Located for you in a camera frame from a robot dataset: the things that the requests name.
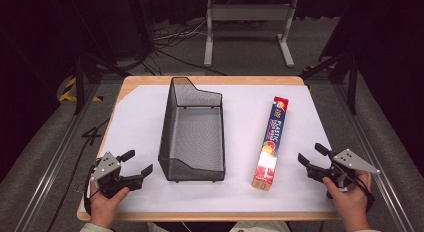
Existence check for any long plastic wrap box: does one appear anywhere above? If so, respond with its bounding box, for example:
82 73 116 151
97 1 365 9
250 95 290 193

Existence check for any black wire mesh basket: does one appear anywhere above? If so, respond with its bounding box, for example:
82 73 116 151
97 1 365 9
157 76 227 184

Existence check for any person's right hand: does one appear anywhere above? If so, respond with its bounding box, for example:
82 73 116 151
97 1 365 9
322 169 373 232

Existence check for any white metal stand frame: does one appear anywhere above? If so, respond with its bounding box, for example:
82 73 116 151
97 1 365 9
203 0 299 69

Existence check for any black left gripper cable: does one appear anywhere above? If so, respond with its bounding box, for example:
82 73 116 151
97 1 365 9
82 171 101 216

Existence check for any black metal stand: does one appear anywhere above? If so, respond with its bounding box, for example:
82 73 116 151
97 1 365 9
300 51 360 116
73 53 132 116

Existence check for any yellow black hazard tape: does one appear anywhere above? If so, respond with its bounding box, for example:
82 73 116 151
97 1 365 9
58 76 103 103

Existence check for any aluminium floor rail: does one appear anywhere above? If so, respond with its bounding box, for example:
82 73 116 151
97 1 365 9
332 82 416 232
13 82 102 232

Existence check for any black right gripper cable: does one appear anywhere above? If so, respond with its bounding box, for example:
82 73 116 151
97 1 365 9
333 160 376 214

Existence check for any white table mat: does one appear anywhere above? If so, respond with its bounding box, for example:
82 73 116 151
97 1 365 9
79 84 338 214

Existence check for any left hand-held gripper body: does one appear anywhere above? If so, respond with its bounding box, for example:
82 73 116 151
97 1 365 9
89 151 145 199

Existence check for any bundle of floor cables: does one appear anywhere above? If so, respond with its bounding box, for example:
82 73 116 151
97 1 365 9
151 17 209 50

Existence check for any person's left hand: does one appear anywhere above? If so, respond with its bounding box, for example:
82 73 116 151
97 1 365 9
88 186 131 230

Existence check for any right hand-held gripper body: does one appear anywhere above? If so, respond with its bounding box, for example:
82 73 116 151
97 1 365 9
305 148 381 193

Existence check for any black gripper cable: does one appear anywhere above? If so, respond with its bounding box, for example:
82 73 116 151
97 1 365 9
333 160 376 214
82 171 101 216

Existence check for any thin black floor cable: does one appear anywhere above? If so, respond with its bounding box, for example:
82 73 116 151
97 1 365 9
45 117 112 232

